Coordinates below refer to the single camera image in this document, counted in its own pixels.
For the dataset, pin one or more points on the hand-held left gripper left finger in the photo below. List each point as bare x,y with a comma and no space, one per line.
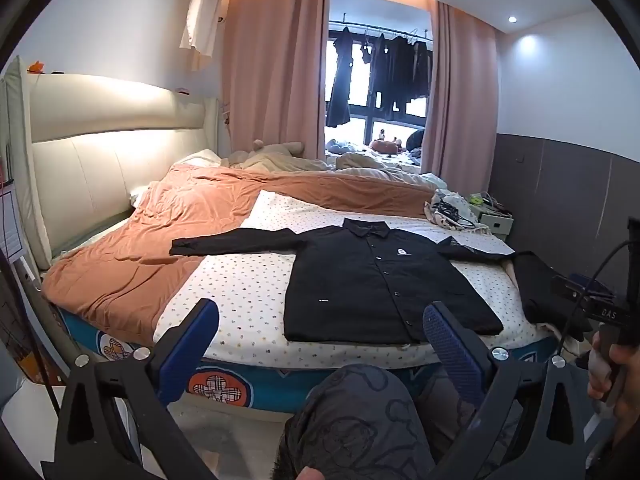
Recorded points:
192,345

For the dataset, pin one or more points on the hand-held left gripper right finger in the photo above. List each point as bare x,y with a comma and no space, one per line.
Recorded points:
450,355

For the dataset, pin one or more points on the black button shirt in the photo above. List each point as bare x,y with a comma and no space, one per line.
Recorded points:
380,285

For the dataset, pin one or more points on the row of hanging dark clothes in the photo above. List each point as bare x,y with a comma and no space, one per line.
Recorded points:
395,70

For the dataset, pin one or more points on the person's right hand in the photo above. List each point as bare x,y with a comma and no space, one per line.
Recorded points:
630,390

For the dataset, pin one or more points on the person's left hand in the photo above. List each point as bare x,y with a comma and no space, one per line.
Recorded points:
312,474

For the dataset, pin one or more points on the blue patterned mattress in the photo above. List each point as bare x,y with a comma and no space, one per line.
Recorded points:
225,385

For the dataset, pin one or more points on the dark garment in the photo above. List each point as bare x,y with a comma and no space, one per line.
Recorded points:
545,290

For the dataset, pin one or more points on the white dotted bed sheet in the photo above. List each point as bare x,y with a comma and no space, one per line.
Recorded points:
250,290

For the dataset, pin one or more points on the person's leg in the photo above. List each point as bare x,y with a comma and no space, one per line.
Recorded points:
360,425

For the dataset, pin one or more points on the white bedside table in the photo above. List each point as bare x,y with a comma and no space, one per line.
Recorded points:
495,220

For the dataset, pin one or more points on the orange blanket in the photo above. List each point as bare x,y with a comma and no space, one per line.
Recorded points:
200,200

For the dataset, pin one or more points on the white pillow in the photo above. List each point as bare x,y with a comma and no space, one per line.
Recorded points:
197,157

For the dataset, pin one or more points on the beige crumpled duvet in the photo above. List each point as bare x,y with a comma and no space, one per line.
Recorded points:
380,165

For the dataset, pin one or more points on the beige plush toy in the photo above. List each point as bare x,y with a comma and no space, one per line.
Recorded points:
270,152

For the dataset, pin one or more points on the pink plush toy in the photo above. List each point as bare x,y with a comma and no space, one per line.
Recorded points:
386,145

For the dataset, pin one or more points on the cream padded headboard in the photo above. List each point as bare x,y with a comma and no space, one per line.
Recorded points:
100,135

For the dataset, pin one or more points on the narrow pink curtain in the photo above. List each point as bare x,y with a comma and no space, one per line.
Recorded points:
460,100

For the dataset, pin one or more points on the wide pink curtain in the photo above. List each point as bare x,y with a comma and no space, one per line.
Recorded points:
270,70

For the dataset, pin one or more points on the small orange object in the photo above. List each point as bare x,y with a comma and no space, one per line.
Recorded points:
37,66

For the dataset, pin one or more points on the white hanging garment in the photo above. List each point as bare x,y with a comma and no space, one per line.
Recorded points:
202,15

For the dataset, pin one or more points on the clothes rail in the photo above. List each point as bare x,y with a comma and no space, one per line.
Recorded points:
380,27

